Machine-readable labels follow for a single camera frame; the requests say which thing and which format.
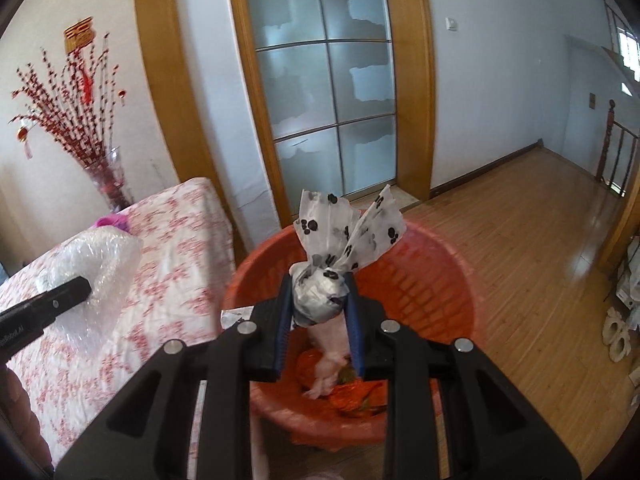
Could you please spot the wooden archway frame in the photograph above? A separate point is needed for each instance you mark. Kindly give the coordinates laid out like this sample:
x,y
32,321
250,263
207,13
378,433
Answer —
x,y
625,225

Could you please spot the beige plush slipper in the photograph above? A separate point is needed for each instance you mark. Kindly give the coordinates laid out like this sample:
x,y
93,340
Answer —
x,y
620,347
614,325

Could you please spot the glass vase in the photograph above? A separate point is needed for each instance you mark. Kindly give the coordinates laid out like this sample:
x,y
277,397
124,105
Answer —
x,y
107,180

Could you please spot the white plastic bag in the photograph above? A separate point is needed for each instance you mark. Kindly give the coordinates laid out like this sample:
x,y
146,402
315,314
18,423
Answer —
x,y
327,360

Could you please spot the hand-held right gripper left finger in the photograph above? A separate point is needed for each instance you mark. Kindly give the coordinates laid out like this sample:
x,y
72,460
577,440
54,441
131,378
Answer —
x,y
282,320

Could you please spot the orange plastic lattice basket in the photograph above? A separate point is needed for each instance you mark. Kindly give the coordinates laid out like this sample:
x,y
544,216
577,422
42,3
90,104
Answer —
x,y
270,410

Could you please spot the wooden pillar trim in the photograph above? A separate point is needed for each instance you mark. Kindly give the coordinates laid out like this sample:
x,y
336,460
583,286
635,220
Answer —
x,y
160,85

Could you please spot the white light switch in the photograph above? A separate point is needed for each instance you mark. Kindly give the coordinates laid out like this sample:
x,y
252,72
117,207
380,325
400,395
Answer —
x,y
451,23

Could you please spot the person's left hand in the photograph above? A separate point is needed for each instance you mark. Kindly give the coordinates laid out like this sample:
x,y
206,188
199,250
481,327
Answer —
x,y
22,410

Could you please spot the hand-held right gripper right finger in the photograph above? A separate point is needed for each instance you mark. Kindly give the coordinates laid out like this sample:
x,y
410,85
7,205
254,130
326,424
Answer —
x,y
354,332

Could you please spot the floral pink tablecloth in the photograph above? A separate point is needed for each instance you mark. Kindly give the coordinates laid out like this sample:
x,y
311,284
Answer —
x,y
170,270

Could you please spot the purple plastic bag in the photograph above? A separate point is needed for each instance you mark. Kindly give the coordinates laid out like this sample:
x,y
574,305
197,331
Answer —
x,y
112,221

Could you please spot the red berry branches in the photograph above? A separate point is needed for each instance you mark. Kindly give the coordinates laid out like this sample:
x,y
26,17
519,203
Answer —
x,y
87,144

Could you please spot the wooden door frame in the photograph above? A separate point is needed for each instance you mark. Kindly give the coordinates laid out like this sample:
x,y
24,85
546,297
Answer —
x,y
415,110

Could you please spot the red gold wall ornament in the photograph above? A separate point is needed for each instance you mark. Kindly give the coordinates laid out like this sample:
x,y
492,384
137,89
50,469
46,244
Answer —
x,y
79,35

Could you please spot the clear plastic bag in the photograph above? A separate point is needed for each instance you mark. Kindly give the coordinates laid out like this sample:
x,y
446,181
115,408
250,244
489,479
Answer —
x,y
112,270

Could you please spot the paw print plastic bag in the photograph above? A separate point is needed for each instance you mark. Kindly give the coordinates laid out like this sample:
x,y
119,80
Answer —
x,y
320,290

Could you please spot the upper stair railing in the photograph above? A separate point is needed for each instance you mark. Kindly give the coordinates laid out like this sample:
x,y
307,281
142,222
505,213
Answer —
x,y
622,40

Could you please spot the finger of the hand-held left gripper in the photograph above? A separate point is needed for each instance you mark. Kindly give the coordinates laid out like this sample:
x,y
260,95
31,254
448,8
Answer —
x,y
65,297

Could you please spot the wooden stair railing post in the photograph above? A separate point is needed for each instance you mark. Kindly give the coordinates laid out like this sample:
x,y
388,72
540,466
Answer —
x,y
607,150

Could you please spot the frosted glass sliding door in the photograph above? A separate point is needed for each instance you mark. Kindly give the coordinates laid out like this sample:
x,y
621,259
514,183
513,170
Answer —
x,y
300,85

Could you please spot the red plastic liner bag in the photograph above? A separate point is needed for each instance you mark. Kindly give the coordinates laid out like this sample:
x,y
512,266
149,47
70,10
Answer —
x,y
430,280

